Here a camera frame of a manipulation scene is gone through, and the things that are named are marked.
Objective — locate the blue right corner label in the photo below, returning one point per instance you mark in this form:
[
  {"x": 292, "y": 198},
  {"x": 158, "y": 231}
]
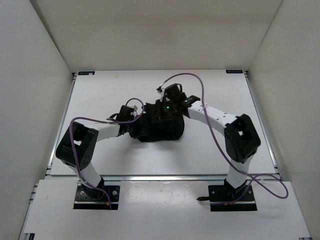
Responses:
[{"x": 234, "y": 71}]

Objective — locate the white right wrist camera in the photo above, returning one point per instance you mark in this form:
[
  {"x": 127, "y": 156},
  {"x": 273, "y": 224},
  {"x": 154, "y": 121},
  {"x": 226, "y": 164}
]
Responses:
[{"x": 160, "y": 90}]

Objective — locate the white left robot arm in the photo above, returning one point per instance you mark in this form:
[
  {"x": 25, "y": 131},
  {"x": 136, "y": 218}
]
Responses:
[{"x": 76, "y": 148}]

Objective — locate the blue left corner label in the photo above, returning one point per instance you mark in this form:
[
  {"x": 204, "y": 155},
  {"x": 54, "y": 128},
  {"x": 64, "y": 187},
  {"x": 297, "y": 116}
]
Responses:
[{"x": 86, "y": 73}]

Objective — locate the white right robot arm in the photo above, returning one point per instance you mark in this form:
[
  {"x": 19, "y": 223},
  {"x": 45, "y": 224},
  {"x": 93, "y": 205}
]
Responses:
[{"x": 235, "y": 135}]

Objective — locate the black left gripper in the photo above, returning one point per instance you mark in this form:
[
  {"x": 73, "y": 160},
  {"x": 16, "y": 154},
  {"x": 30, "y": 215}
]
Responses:
[{"x": 140, "y": 130}]

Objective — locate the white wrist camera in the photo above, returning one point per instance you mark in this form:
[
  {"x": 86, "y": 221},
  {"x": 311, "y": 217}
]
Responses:
[
  {"x": 160, "y": 90},
  {"x": 135, "y": 110}
]

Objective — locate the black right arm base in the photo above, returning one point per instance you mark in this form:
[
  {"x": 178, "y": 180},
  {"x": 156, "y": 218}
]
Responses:
[{"x": 223, "y": 198}]

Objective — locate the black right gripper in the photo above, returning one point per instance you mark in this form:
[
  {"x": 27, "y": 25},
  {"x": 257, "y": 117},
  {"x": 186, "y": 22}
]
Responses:
[{"x": 159, "y": 107}]

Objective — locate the black pleated skirt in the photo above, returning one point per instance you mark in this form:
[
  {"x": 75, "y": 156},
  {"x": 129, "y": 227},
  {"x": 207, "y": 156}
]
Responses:
[{"x": 161, "y": 130}]

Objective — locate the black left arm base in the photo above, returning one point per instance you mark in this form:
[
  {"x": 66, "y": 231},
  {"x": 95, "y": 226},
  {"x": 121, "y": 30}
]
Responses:
[{"x": 91, "y": 199}]

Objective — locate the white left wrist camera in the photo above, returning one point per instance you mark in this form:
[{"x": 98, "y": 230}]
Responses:
[{"x": 135, "y": 110}]

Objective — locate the blue corner label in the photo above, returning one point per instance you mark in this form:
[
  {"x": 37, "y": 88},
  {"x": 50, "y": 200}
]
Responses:
[
  {"x": 234, "y": 71},
  {"x": 86, "y": 73}
]

